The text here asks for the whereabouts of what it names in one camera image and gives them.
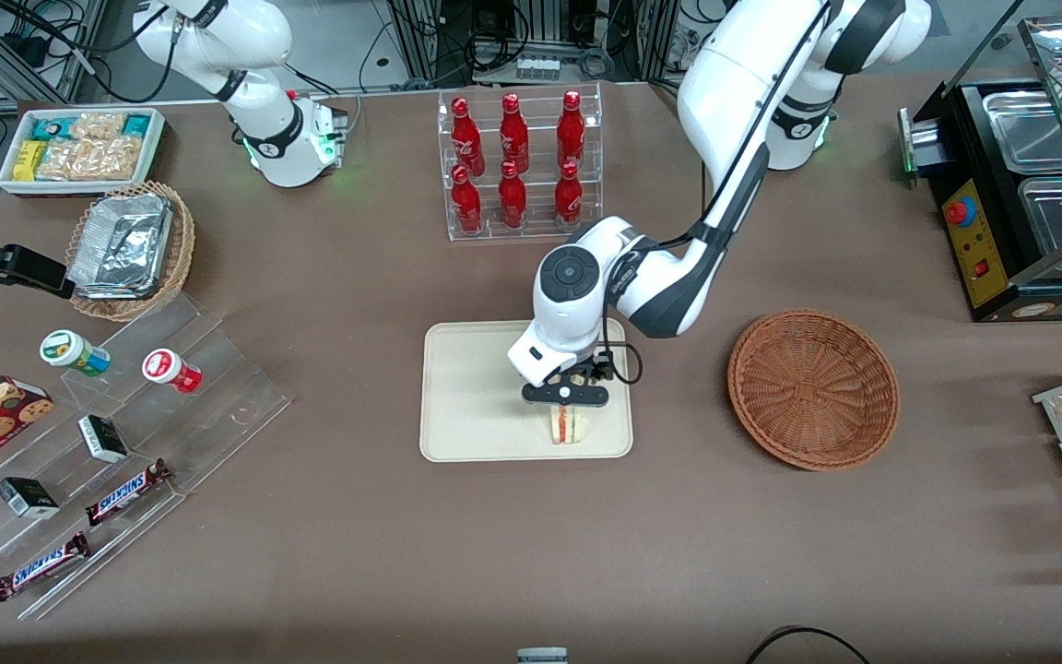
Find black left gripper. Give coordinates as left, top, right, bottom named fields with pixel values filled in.
left=548, top=353, right=611, bottom=385

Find triangular sandwich wedge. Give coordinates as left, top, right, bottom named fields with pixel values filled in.
left=549, top=404, right=593, bottom=446

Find aluminium foil tray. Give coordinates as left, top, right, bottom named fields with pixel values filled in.
left=66, top=193, right=175, bottom=302

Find cream plastic serving tray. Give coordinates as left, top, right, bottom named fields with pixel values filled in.
left=419, top=317, right=634, bottom=463

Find light tan wicker basket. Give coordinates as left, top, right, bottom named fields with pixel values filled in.
left=65, top=181, right=196, bottom=323

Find brown round wicker basket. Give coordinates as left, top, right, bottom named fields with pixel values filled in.
left=727, top=309, right=902, bottom=472

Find green lidded snack cup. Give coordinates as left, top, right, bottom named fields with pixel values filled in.
left=40, top=329, right=112, bottom=379

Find white rectangular snack bin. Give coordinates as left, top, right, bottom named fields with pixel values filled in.
left=0, top=107, right=167, bottom=198

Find clear peanut snack bag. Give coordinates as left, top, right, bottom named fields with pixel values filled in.
left=70, top=112, right=127, bottom=142
left=36, top=136, right=144, bottom=183

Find red lidded snack cup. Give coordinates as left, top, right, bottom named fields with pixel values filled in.
left=142, top=348, right=204, bottom=396

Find red cola bottle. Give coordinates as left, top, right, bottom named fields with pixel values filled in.
left=498, top=160, right=528, bottom=230
left=451, top=164, right=483, bottom=236
left=554, top=161, right=584, bottom=228
left=499, top=92, right=530, bottom=174
left=451, top=97, right=486, bottom=176
left=557, top=89, right=585, bottom=169

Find small black carton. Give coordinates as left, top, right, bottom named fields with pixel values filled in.
left=77, top=414, right=130, bottom=465
left=0, top=476, right=62, bottom=521

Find clear acrylic stepped display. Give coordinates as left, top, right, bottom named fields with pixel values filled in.
left=0, top=293, right=293, bottom=622

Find Snickers chocolate bar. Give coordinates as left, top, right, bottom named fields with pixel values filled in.
left=85, top=458, right=173, bottom=528
left=0, top=532, right=92, bottom=603

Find clear acrylic bottle rack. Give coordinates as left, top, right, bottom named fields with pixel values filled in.
left=437, top=81, right=604, bottom=243

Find black food warmer cabinet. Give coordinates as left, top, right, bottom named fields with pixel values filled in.
left=897, top=11, right=1062, bottom=324

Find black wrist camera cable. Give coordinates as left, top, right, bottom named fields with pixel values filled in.
left=599, top=0, right=836, bottom=385

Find round-ended left wrist camera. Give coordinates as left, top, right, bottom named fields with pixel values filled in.
left=521, top=382, right=609, bottom=408

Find black looped floor cable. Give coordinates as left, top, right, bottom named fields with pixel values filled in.
left=744, top=626, right=874, bottom=664

